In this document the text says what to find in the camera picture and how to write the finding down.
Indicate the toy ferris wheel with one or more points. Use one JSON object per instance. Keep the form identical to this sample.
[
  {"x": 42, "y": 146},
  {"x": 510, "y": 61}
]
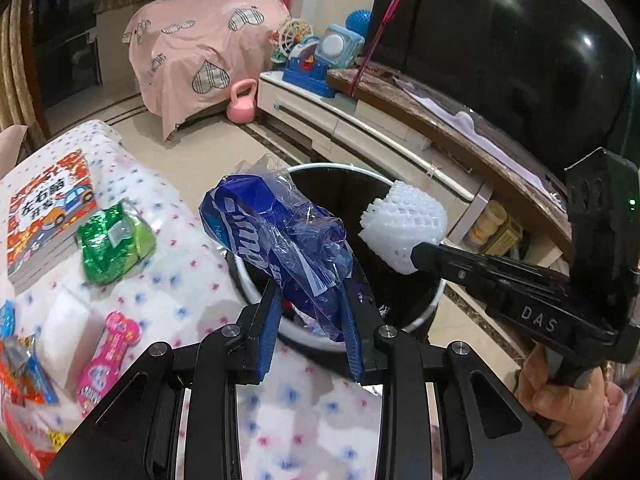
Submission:
[{"x": 290, "y": 35}]

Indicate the light blue toy box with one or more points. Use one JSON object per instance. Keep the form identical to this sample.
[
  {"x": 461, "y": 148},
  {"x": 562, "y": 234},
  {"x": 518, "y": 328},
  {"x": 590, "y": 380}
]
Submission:
[{"x": 337, "y": 45}]

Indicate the dotted white blanket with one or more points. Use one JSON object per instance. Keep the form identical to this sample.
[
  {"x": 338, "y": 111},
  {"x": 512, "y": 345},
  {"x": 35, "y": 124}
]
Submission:
[{"x": 175, "y": 270}]

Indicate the person's right hand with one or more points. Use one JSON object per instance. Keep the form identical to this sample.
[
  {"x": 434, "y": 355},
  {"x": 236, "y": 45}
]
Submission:
[{"x": 542, "y": 400}]

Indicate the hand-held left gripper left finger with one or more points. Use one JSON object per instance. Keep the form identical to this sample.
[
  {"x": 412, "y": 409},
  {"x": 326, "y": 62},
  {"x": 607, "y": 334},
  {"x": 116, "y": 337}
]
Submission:
[{"x": 267, "y": 340}]

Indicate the white foam block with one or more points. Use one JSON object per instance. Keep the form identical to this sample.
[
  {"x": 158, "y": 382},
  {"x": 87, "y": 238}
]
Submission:
[{"x": 65, "y": 330}]

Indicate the green snack packet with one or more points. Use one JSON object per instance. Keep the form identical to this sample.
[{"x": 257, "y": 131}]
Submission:
[{"x": 115, "y": 242}]

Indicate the gold patterned curtain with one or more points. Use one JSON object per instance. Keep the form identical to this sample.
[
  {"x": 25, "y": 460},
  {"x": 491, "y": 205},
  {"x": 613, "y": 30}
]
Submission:
[{"x": 17, "y": 70}]

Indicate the light blue candy packet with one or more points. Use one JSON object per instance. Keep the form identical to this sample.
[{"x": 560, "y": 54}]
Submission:
[{"x": 5, "y": 317}]

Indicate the blue toy machine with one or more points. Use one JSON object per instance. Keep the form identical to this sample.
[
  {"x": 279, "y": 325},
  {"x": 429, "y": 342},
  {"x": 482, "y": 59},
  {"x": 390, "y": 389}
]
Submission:
[{"x": 305, "y": 72}]

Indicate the blue plastic wrapper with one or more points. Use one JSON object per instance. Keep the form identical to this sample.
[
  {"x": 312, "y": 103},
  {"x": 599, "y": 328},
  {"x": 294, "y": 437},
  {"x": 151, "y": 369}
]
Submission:
[{"x": 260, "y": 220}]

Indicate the yellow box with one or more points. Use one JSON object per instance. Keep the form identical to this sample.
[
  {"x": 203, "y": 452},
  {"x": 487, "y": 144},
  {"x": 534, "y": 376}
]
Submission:
[{"x": 505, "y": 240}]

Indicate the pink sofa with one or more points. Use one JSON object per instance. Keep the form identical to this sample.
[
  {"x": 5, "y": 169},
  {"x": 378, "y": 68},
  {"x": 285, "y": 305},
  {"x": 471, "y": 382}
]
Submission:
[{"x": 10, "y": 147}]

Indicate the dark glass door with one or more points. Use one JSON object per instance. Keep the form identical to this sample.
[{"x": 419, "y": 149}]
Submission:
[{"x": 65, "y": 40}]

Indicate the white television cabinet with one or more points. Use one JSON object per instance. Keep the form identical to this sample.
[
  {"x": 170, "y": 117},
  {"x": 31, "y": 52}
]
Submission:
[{"x": 350, "y": 125}]

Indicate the white foam fruit net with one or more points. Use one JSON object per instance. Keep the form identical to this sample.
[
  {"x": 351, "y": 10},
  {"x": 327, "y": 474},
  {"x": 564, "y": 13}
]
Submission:
[{"x": 405, "y": 215}]

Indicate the blue spiky ball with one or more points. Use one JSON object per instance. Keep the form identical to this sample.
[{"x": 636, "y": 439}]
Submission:
[{"x": 359, "y": 21}]

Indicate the yellow and red packet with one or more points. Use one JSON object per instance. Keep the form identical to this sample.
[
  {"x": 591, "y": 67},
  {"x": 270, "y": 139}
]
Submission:
[{"x": 50, "y": 441}]

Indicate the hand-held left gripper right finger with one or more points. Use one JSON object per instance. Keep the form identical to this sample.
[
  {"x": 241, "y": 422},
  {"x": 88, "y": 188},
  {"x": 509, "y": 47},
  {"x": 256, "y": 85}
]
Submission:
[{"x": 351, "y": 342}]

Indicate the pink bone-shaped packet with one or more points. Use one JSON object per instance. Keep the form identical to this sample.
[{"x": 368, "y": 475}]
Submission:
[{"x": 107, "y": 360}]

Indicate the white bin with black bag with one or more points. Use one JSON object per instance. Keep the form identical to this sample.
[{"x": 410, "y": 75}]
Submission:
[{"x": 325, "y": 195}]

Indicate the white cabinet latch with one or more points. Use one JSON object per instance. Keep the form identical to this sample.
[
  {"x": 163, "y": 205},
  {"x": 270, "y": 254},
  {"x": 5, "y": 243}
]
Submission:
[{"x": 432, "y": 170}]

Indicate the yellowish jar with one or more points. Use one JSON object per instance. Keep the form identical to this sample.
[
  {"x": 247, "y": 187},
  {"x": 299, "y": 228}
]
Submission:
[{"x": 487, "y": 220}]

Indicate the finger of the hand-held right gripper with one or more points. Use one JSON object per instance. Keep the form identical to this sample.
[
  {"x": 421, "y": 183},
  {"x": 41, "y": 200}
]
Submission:
[
  {"x": 545, "y": 322},
  {"x": 475, "y": 267}
]

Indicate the pink heart-print cover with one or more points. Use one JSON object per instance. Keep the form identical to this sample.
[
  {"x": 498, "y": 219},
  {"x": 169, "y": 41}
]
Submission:
[{"x": 200, "y": 30}]

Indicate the red and blue snack packet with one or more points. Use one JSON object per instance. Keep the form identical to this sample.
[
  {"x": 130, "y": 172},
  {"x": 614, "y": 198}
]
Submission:
[{"x": 25, "y": 370}]

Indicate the children's picture book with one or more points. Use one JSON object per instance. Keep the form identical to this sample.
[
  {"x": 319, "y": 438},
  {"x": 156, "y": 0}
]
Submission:
[{"x": 47, "y": 220}]

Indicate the pink rod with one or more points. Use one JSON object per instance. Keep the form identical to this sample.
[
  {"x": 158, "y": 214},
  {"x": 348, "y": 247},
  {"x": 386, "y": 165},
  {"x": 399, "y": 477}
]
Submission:
[{"x": 387, "y": 15}]

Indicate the black television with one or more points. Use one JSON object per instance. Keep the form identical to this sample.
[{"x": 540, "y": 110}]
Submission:
[{"x": 500, "y": 60}]

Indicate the pink kettlebell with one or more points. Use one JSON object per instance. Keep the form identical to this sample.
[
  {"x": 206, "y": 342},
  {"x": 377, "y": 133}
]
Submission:
[{"x": 242, "y": 107}]

